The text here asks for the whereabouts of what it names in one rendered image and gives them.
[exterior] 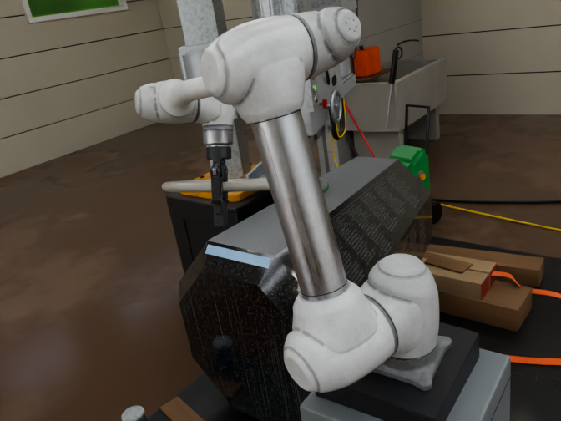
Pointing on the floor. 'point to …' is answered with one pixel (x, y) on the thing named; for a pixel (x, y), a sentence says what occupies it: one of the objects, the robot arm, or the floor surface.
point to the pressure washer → (417, 159)
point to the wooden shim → (179, 411)
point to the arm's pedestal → (499, 377)
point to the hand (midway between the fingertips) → (220, 214)
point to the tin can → (134, 414)
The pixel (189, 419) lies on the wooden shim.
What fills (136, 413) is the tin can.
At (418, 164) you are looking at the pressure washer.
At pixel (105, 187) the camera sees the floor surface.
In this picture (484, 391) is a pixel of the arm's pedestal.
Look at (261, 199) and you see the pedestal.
